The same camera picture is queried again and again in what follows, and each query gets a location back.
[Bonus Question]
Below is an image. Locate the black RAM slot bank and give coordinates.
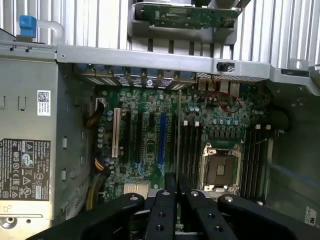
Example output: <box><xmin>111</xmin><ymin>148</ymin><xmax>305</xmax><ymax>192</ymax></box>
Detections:
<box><xmin>243</xmin><ymin>124</ymin><xmax>271</xmax><ymax>203</ymax></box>
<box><xmin>181</xmin><ymin>121</ymin><xmax>202</xmax><ymax>181</ymax></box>

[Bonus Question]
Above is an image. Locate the blue expansion slot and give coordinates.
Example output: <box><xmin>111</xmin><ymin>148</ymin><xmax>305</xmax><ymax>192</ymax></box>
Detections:
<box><xmin>158</xmin><ymin>112</ymin><xmax>168</xmax><ymax>174</ymax></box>

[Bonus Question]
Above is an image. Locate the black expansion slot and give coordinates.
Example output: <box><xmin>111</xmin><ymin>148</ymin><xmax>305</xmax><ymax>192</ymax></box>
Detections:
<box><xmin>122</xmin><ymin>109</ymin><xmax>132</xmax><ymax>163</ymax></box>
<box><xmin>135</xmin><ymin>111</ymin><xmax>144</xmax><ymax>166</ymax></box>

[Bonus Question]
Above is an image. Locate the white expansion slot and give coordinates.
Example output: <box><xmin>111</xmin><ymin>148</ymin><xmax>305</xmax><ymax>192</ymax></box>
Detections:
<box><xmin>111</xmin><ymin>107</ymin><xmax>120</xmax><ymax>158</ymax></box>

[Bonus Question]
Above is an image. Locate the white motherboard power connector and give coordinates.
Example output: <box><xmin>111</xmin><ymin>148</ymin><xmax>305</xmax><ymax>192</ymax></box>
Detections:
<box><xmin>124</xmin><ymin>181</ymin><xmax>151</xmax><ymax>195</ymax></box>

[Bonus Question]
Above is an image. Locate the green motherboard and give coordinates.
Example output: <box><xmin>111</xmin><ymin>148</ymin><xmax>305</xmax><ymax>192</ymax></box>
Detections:
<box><xmin>93</xmin><ymin>83</ymin><xmax>273</xmax><ymax>208</ymax></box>

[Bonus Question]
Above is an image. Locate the white barcode sticker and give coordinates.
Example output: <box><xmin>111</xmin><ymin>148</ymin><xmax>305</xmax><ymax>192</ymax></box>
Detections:
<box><xmin>37</xmin><ymin>90</ymin><xmax>52</xmax><ymax>117</ymax></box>

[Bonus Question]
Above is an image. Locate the grey metal PC case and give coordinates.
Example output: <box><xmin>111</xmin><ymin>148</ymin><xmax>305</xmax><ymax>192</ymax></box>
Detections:
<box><xmin>0</xmin><ymin>39</ymin><xmax>320</xmax><ymax>240</ymax></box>

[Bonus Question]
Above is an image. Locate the grey power supply unit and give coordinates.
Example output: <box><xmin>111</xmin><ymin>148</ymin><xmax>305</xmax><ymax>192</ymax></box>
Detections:
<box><xmin>0</xmin><ymin>42</ymin><xmax>60</xmax><ymax>240</ymax></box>

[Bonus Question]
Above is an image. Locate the green graphics card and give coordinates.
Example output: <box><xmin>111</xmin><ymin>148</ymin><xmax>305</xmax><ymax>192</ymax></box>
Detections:
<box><xmin>140</xmin><ymin>2</ymin><xmax>240</xmax><ymax>30</ymax></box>

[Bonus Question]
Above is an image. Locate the blue plastic latch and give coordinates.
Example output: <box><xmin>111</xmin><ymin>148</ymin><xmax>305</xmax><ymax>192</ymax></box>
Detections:
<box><xmin>18</xmin><ymin>14</ymin><xmax>38</xmax><ymax>40</ymax></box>

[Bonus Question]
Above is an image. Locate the CPU socket with metal frame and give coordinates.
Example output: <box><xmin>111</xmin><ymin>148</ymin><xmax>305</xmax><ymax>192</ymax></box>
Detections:
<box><xmin>201</xmin><ymin>141</ymin><xmax>243</xmax><ymax>194</ymax></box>

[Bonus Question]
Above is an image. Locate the yellow and black wire bundle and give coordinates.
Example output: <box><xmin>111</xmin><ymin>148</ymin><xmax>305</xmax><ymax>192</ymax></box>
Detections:
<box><xmin>85</xmin><ymin>99</ymin><xmax>105</xmax><ymax>130</ymax></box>
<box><xmin>85</xmin><ymin>154</ymin><xmax>112</xmax><ymax>211</ymax></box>

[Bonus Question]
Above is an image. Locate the black round cable bundle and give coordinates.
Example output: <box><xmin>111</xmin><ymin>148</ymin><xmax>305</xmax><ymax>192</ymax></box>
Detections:
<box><xmin>271</xmin><ymin>106</ymin><xmax>292</xmax><ymax>135</ymax></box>

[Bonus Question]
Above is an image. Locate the thin red wire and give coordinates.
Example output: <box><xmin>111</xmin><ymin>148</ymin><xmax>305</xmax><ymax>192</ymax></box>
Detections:
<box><xmin>206</xmin><ymin>74</ymin><xmax>243</xmax><ymax>113</ymax></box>

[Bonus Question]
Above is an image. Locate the black case switch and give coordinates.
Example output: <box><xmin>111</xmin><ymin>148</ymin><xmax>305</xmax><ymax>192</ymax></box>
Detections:
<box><xmin>216</xmin><ymin>61</ymin><xmax>228</xmax><ymax>74</ymax></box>

